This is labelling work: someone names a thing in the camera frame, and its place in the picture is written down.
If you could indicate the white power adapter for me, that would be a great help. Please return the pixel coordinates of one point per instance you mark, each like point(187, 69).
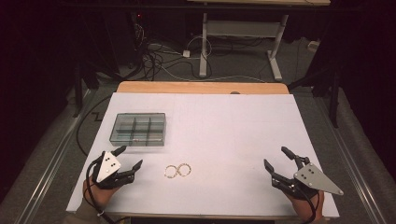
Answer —
point(186, 53)

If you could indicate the metal floor rail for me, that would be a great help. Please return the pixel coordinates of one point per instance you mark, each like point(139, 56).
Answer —
point(351, 168)
point(49, 168)

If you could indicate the white table cover sheet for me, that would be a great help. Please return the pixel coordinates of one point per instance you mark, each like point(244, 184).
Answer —
point(218, 130)

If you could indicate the black stand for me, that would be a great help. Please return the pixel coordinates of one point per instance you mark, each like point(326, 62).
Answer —
point(77, 93)
point(334, 99)

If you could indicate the wooden table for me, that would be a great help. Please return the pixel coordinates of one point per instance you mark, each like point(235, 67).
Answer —
point(202, 87)

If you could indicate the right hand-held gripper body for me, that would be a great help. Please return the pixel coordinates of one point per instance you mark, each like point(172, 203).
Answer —
point(314, 179)

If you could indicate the white power strip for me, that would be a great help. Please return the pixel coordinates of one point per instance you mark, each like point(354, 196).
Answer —
point(313, 45)

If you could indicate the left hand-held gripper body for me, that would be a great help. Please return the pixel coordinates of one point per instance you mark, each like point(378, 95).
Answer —
point(107, 168)

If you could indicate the person's right hand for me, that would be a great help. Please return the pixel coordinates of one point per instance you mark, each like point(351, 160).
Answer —
point(306, 210)

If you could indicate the person's left hand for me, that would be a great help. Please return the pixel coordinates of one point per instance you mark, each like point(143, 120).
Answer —
point(99, 196)

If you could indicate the white metal desk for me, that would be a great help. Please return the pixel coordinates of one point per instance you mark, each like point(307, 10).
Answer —
point(243, 28)

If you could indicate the clear plastic compartment box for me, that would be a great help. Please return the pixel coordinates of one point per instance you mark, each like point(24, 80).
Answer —
point(138, 129)

